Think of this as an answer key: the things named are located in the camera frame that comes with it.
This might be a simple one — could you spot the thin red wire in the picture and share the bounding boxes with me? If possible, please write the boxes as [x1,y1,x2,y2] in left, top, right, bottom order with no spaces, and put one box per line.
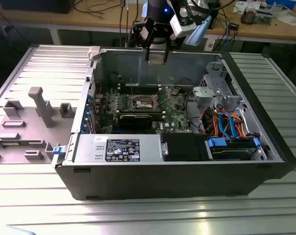
[92,79,104,95]

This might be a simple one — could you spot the silver CPU plate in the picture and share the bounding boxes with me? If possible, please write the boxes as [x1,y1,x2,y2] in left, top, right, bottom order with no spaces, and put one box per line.
[148,55,167,66]

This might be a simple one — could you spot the black hanging USB cable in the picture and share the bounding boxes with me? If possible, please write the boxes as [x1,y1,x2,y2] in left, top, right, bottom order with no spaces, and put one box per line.
[118,0,129,48]

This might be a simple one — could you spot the hard disk in blue carrier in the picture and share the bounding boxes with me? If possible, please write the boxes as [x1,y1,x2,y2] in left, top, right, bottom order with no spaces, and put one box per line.
[205,136,261,162]

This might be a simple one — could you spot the small grey device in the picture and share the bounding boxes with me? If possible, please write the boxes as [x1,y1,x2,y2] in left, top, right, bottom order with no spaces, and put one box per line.
[255,8,273,25]

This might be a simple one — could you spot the printed paper leaflets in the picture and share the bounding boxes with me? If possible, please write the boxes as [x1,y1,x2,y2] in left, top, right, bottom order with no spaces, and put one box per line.
[233,0,248,13]

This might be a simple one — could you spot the silver metal disk bay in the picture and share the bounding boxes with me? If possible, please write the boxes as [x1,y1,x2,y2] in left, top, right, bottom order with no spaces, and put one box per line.
[192,61,249,116]

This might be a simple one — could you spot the flat blue box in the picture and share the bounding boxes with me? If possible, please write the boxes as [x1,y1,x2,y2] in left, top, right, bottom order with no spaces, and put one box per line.
[266,0,296,7]

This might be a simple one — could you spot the black plastic cover block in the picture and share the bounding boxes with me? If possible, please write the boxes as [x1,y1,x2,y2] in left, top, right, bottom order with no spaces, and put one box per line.
[162,133,209,162]

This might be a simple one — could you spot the black RAM slot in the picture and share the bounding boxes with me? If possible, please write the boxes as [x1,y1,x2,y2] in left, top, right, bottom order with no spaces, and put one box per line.
[120,89,161,95]
[119,84,161,90]

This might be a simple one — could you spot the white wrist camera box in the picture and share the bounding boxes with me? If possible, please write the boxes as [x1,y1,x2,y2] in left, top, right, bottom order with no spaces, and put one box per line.
[169,6,197,39]

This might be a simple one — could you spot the wooden desk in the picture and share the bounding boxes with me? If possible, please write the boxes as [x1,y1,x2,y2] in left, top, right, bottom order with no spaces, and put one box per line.
[0,0,296,47]

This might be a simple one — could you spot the white paper sheet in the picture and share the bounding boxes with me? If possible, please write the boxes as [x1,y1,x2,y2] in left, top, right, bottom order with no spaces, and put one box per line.
[276,14,296,27]

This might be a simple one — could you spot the blue wire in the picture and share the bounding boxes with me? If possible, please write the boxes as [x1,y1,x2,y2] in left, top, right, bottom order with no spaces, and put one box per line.
[218,113,239,141]

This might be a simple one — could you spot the grey case release handle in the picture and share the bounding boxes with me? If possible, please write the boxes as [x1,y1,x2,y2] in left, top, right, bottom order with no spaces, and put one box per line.
[88,46,101,62]

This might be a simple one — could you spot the black open PC case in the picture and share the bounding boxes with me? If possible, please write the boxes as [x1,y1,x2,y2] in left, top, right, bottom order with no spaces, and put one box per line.
[51,46,296,201]

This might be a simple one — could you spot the CPU socket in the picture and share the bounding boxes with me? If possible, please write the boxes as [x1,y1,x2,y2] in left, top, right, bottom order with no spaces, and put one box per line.
[128,94,161,111]

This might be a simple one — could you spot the grey parts rack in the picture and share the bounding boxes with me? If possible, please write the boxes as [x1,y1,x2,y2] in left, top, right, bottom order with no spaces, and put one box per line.
[0,87,77,165]

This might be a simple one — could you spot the copper coil transformer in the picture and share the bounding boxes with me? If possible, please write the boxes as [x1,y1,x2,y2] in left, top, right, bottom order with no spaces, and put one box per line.
[240,6,257,25]

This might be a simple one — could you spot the blue cable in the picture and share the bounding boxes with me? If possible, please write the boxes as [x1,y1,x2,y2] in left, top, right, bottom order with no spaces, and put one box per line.
[221,18,236,46]

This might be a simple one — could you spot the black camera cable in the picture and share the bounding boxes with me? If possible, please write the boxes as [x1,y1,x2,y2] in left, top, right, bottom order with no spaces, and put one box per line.
[190,0,236,12]

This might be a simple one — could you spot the upright black box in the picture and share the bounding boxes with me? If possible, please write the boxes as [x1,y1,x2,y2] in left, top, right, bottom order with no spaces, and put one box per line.
[208,9,219,30]

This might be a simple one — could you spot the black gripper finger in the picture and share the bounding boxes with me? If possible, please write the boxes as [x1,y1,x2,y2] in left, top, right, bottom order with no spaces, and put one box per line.
[154,25,174,63]
[132,20,155,62]

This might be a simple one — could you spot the black graphics card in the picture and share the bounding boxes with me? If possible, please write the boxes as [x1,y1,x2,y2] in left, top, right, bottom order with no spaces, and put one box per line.
[118,114,154,130]

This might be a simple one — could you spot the silver power supply unit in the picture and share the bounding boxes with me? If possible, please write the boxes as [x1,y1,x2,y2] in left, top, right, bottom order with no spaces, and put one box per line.
[74,134,163,164]

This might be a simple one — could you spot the large black box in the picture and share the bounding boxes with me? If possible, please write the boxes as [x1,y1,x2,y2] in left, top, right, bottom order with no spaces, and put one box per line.
[0,0,71,14]

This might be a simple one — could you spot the orange wire bundle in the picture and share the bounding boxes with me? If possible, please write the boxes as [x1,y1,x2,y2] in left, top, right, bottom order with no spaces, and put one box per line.
[203,109,249,138]

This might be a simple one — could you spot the expansion slot blue retainer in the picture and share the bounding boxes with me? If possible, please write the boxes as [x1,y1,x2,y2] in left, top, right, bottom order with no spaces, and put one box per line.
[80,94,94,134]

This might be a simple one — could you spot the black wire loop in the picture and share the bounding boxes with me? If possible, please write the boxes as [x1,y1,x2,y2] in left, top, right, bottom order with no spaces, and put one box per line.
[183,92,205,134]

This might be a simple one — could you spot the green motherboard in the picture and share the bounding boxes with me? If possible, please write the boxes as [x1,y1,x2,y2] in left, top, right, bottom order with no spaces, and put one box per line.
[93,85,195,134]

